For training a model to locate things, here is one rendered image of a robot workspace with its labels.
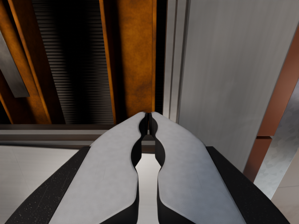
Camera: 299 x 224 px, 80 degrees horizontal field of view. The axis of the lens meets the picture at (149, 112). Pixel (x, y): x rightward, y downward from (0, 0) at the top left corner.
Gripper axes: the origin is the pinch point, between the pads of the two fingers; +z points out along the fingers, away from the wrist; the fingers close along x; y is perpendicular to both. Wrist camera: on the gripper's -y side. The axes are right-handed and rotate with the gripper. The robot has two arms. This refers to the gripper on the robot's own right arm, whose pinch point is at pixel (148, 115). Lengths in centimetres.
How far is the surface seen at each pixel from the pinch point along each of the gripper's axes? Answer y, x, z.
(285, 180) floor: 119, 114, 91
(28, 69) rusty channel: 3.7, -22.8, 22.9
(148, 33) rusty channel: -2.6, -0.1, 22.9
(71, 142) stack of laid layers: 8.1, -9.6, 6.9
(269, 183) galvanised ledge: 36, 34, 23
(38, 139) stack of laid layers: 7.9, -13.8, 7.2
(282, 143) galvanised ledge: 21.7, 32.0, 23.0
